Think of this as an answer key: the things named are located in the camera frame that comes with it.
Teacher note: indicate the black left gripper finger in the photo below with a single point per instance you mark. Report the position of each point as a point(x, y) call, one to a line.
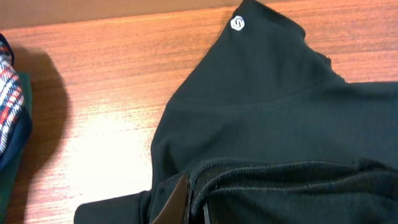
point(177, 208)

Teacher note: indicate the black t-shirt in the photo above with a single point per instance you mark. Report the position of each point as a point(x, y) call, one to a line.
point(268, 133)

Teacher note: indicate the green folded garment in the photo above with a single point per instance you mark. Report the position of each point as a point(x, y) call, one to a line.
point(15, 145)

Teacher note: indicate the plaid folded shirt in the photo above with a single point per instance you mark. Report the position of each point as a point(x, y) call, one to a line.
point(12, 99)

